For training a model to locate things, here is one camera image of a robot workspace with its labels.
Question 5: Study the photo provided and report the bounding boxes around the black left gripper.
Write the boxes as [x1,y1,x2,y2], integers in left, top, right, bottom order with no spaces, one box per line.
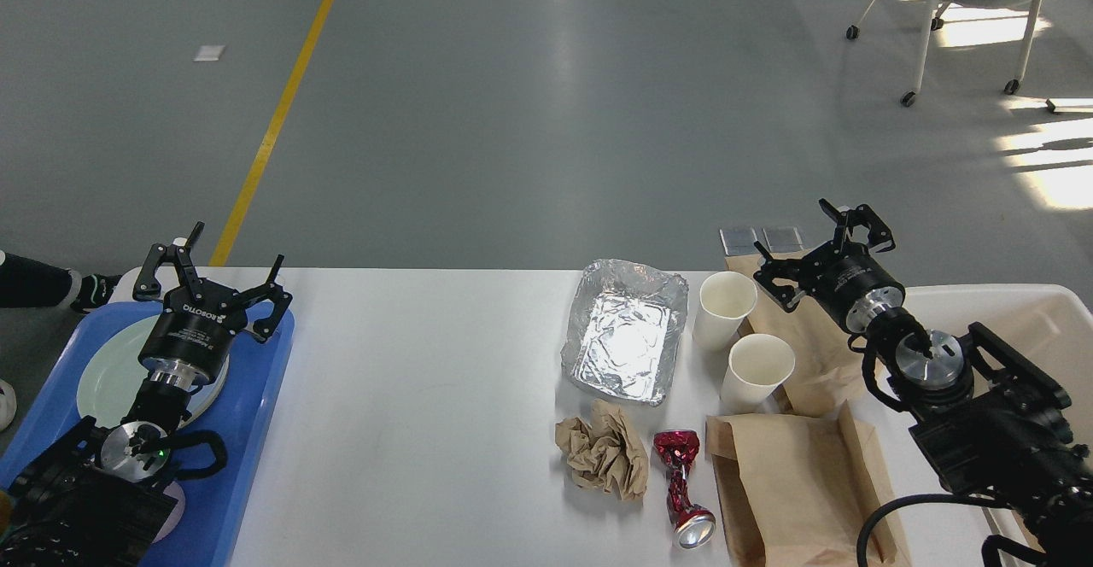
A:
[132,221,293,389]

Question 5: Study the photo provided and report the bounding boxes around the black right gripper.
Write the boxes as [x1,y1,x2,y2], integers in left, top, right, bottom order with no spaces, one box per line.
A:
[752,200,905,335]

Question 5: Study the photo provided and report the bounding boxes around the white paper cup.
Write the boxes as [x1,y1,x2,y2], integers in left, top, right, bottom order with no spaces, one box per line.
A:
[693,271,759,352]
[721,333,796,414]

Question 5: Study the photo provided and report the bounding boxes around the green plate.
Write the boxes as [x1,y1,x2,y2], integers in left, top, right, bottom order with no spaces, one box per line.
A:
[77,317,207,427]

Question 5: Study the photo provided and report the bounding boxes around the pink mug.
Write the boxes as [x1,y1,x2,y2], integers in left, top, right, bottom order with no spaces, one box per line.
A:
[153,481,186,543]

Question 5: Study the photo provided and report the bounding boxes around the aluminium foil tray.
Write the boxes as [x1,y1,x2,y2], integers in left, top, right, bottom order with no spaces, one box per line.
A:
[559,259,687,407]

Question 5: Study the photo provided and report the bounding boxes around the pink plate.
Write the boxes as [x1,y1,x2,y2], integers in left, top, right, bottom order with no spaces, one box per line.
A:
[180,359,231,428]

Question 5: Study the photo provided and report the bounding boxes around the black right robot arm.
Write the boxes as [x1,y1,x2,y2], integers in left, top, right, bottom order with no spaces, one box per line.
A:
[754,200,1092,566]

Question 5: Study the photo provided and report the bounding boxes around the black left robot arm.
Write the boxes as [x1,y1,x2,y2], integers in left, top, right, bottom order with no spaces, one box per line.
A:
[3,222,294,566]

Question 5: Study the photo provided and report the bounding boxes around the grey floor outlet plate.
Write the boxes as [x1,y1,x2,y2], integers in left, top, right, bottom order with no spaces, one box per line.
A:
[719,227,806,257]

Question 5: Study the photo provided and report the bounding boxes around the brown paper bag upper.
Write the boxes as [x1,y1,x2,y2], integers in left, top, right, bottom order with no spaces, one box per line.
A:
[741,290,863,418]

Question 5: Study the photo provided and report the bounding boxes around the brown paper bag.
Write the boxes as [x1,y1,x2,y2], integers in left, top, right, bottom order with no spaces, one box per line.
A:
[705,405,895,566]
[741,290,863,418]

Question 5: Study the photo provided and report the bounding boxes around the black green sneaker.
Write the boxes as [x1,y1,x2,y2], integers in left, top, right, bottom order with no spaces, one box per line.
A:
[69,274,121,314]

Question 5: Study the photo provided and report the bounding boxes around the person leg dark jeans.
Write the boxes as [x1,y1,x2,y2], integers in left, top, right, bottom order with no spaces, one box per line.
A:
[1,251,73,307]

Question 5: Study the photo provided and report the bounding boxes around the blue plastic tray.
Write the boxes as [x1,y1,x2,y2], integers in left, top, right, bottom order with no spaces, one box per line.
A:
[1,302,295,566]

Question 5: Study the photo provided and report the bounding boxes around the white plastic bin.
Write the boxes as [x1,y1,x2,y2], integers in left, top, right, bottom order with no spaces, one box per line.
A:
[874,284,1092,566]

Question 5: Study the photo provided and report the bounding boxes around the brown paper bag lower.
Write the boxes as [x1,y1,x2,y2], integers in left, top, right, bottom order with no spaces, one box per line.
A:
[705,405,895,566]

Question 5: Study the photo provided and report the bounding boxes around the crushed red soda can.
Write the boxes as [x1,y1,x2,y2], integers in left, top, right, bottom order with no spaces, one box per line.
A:
[653,430,716,550]

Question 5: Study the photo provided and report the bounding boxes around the crumpled brown paper ball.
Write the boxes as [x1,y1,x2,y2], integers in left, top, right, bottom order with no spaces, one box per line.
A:
[554,399,651,501]

